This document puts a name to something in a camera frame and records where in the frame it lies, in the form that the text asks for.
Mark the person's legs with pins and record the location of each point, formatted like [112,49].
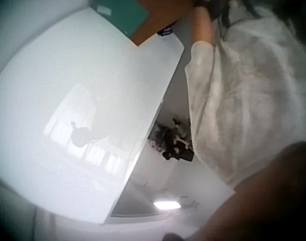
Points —
[174,140]

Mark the small dark blue object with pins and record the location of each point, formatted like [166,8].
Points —
[165,31]

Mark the brown wooden board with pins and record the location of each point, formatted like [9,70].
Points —
[162,15]

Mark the green cutting mat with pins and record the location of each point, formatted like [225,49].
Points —
[122,15]

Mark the black wrist band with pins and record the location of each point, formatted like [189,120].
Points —
[201,3]

